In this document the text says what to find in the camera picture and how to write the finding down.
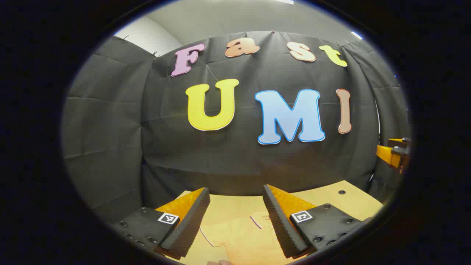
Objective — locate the ceiling light strip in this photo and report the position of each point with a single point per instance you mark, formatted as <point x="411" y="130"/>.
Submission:
<point x="356" y="35"/>

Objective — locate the black backdrop cloth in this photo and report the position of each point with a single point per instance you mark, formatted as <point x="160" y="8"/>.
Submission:
<point x="235" y="162"/>

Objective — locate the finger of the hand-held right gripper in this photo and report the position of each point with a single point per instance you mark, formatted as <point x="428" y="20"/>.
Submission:
<point x="397" y="141"/>
<point x="386" y="154"/>

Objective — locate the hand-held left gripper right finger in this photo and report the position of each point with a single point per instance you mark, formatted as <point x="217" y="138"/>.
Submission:
<point x="281" y="228"/>

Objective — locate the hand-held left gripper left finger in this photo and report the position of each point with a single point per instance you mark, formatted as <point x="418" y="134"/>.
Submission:
<point x="187" y="224"/>

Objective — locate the orange polo T-shirt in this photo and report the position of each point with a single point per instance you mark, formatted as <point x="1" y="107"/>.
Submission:
<point x="243" y="239"/>

